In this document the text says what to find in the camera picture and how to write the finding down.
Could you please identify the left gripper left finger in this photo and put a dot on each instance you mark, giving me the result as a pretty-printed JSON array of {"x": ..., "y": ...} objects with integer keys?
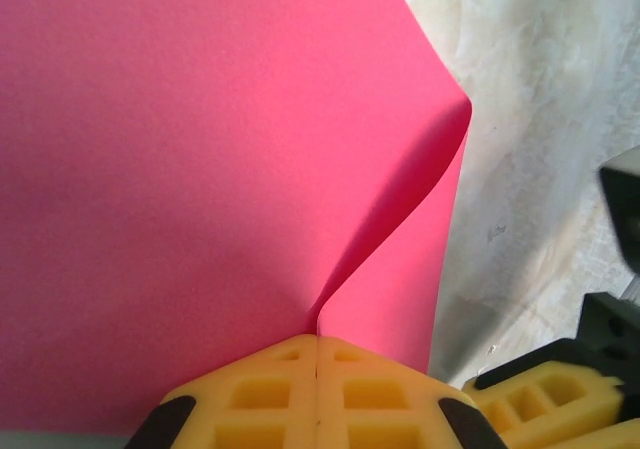
[{"x": 260, "y": 399}]

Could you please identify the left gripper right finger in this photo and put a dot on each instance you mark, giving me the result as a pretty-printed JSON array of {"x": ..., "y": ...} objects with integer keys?
[{"x": 380, "y": 399}]

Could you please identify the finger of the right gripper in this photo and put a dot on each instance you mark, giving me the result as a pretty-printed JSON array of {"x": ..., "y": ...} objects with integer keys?
[{"x": 550, "y": 394}]

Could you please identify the pink paper sheet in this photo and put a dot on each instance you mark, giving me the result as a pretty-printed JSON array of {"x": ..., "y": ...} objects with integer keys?
[{"x": 200, "y": 169}]

